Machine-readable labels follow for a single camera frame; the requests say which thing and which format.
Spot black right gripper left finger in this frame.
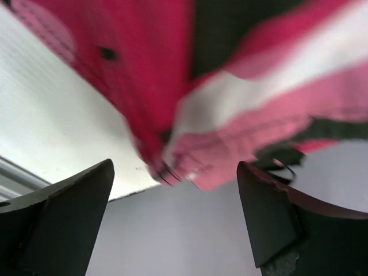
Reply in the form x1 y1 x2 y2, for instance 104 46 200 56
1 159 114 276

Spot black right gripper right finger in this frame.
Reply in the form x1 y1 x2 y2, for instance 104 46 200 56
237 162 367 275

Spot pink camo trousers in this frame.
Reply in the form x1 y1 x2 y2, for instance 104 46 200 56
1 1 367 190

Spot aluminium rail frame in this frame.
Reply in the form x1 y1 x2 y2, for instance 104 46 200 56
0 156 51 201

